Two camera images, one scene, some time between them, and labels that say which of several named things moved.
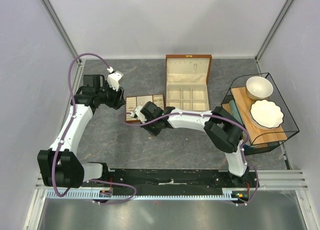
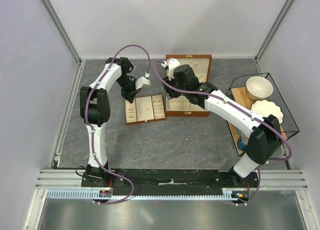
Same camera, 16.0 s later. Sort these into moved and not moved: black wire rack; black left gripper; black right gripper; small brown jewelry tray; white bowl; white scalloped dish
Moved: black right gripper; black left gripper
Not moved: white bowl; small brown jewelry tray; black wire rack; white scalloped dish
